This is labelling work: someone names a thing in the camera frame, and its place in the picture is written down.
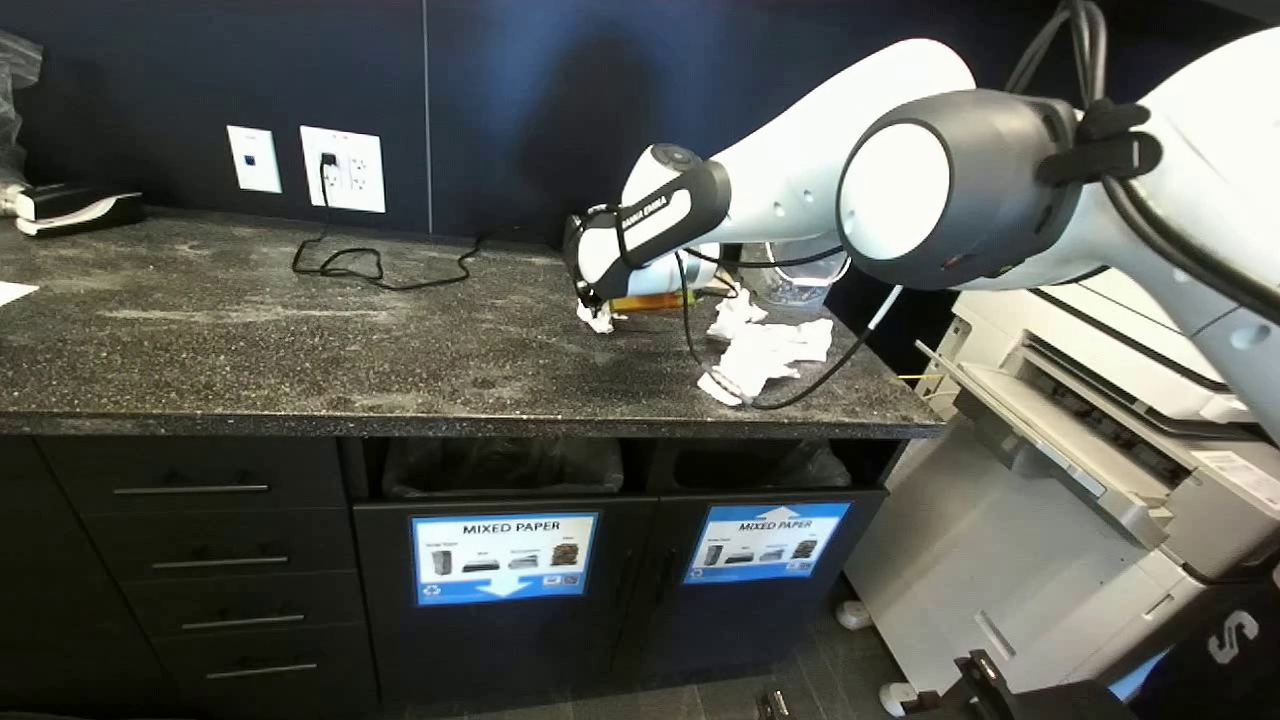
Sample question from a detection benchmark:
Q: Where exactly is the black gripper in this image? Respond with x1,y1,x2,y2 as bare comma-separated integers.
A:
573,271,621,321

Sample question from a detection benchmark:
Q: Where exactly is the black bin with plastic liner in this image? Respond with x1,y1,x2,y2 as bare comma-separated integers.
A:
662,441,856,497
377,435,629,506

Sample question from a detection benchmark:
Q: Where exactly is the mixed paper sign arrow down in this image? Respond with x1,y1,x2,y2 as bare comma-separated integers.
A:
406,508,598,611

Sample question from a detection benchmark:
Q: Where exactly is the mixed paper sign arrow up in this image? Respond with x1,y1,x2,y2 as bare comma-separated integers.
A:
681,497,856,590

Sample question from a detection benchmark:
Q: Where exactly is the black cabinet drawer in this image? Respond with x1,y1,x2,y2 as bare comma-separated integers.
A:
114,574,363,645
36,435,351,515
154,631,377,714
74,514,357,590

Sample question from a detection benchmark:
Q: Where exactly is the black device with white paper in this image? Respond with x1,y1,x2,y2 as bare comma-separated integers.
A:
11,179,149,239

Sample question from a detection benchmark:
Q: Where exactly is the white office printer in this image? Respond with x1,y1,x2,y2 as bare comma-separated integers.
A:
839,285,1280,720

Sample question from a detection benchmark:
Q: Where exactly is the black stand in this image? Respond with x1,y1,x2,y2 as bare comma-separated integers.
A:
932,649,1137,720

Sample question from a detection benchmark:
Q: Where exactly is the clear plastic bag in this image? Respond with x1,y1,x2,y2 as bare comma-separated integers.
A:
0,34,48,192

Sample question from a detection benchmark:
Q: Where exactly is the person in black clothing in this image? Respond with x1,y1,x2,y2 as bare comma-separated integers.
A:
1130,555,1280,720

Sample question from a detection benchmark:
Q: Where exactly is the white wall outlet plate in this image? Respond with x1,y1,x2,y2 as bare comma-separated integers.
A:
294,125,390,215

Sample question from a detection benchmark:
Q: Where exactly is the black power cord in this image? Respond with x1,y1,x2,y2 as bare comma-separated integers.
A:
286,153,488,298

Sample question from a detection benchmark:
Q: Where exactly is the white wall switch plate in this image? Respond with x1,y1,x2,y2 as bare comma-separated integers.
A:
222,121,286,202

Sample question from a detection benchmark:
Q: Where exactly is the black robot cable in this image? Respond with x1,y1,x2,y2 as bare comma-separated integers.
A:
672,0,1164,412

